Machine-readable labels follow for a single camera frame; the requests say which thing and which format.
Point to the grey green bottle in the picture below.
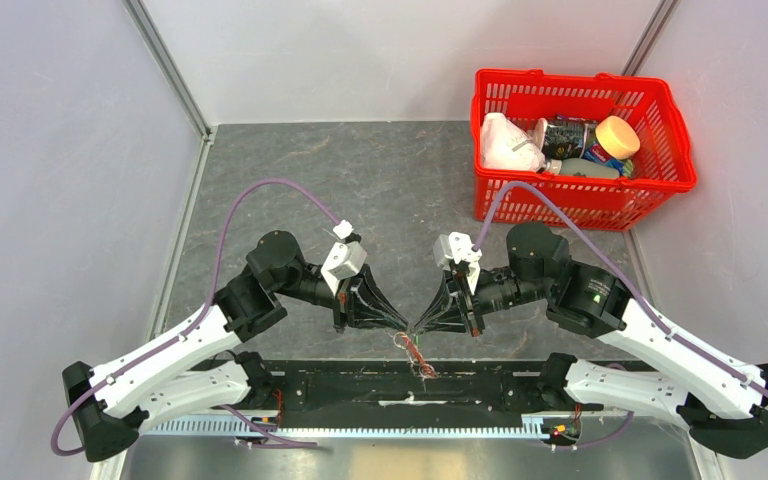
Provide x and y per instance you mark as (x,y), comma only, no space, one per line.
(580,167)

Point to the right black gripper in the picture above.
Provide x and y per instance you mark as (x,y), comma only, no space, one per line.
(454,322)

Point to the red plastic basket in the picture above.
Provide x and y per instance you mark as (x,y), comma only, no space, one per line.
(663,166)

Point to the white plastic bag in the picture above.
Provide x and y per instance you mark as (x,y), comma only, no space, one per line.
(505,146)

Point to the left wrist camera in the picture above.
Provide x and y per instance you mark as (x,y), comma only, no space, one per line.
(342,262)

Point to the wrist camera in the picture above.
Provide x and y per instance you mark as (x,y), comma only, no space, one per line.
(342,262)
(455,252)

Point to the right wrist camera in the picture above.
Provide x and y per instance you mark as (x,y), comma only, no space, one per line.
(455,252)

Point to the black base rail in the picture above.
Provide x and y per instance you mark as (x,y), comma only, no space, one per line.
(389,394)

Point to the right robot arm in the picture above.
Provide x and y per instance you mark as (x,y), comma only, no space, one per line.
(720,401)

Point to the jar with beige lid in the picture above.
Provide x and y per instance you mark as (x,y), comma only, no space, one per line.
(610,141)

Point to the grey slotted cable duct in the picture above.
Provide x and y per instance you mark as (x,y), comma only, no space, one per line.
(224,425)

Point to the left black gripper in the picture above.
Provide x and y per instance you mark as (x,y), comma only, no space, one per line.
(357,301)

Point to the red black keyring holder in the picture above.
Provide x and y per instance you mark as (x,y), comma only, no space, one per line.
(423,369)

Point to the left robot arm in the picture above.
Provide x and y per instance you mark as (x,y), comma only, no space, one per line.
(113,403)

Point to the dark can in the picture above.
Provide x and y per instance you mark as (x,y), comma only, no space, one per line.
(563,137)

